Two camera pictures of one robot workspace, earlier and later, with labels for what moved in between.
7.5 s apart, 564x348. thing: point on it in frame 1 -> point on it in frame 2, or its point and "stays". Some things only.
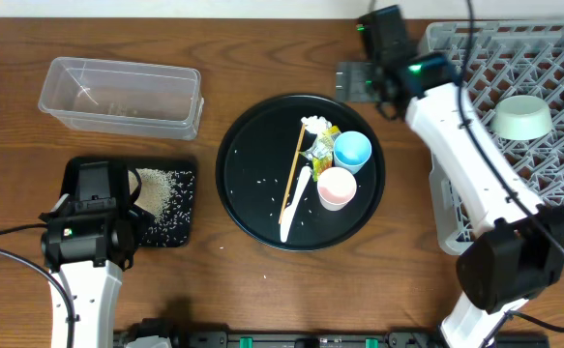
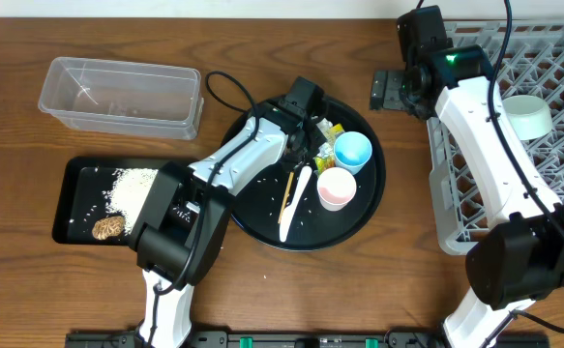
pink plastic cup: (336, 188) stays
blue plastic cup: (351, 150) stays
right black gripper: (352, 81) -> (385, 91)
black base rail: (182, 335) stays
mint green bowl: (521, 118) stays
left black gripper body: (94, 205) -> (299, 146)
